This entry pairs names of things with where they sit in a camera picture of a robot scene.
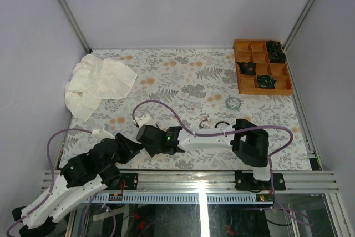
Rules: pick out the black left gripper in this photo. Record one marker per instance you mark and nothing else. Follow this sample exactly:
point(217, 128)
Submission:
point(127, 145)

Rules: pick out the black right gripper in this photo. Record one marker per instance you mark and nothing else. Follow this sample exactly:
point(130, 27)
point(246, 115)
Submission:
point(153, 151)

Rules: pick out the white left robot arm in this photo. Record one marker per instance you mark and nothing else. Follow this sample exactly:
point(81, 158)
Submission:
point(83, 176)

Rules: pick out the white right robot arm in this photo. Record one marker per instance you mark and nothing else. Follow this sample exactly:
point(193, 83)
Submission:
point(251, 147)

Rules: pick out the floral patterned table mat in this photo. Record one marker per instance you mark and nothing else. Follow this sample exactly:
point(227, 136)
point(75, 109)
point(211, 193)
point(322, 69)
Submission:
point(198, 86)

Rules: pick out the crumpled white cloth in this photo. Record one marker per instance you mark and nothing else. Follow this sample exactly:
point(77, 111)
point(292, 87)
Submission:
point(94, 80)

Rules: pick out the black flower orange dots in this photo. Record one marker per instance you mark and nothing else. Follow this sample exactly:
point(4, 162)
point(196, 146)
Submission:
point(247, 68)

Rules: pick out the black flower yellow green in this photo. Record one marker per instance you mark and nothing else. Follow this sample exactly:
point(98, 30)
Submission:
point(266, 82)

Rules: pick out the wooden compartment tray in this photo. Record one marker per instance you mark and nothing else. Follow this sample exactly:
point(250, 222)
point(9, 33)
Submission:
point(256, 51)

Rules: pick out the black fabric flower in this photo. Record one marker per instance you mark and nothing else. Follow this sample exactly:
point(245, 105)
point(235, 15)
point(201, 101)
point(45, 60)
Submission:
point(276, 56)
point(273, 45)

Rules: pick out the black fabric flower top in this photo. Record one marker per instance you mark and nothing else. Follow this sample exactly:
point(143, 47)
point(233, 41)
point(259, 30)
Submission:
point(273, 45)

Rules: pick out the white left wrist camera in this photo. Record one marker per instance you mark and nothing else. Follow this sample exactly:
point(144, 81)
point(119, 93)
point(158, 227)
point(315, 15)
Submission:
point(100, 134)

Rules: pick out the aluminium front rail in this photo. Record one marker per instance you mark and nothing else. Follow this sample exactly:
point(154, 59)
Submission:
point(184, 181)

